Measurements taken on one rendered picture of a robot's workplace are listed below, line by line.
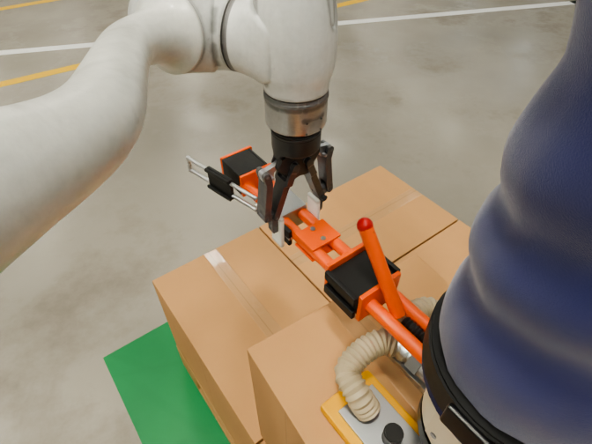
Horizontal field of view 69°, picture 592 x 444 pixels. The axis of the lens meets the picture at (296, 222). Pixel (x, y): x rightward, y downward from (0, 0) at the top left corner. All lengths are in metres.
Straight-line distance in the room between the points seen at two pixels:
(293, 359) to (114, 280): 1.55
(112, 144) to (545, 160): 0.26
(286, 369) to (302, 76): 0.46
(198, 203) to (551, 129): 2.27
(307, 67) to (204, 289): 0.94
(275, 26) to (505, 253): 0.35
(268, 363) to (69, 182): 0.55
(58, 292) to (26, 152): 2.03
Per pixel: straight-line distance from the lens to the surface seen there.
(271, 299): 1.31
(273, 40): 0.54
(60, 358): 2.06
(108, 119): 0.31
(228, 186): 0.84
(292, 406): 0.73
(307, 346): 0.77
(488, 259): 0.36
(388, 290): 0.63
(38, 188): 0.26
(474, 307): 0.41
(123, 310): 2.09
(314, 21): 0.53
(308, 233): 0.73
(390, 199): 1.65
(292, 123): 0.59
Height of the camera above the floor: 1.62
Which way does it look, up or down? 45 degrees down
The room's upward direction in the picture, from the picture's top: straight up
